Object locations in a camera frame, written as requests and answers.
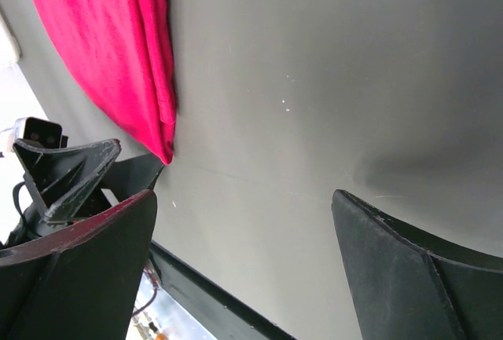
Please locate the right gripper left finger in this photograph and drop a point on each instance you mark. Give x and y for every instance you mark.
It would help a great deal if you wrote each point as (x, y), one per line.
(80, 282)

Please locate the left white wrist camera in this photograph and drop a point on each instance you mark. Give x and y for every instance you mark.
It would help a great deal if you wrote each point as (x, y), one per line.
(46, 133)

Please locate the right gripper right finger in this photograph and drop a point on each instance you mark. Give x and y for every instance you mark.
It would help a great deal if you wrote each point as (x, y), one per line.
(406, 283)

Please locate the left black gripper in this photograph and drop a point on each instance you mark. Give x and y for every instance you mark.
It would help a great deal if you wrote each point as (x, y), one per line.
(69, 185)

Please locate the red t shirt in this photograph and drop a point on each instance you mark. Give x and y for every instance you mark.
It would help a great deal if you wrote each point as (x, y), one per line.
(119, 52)

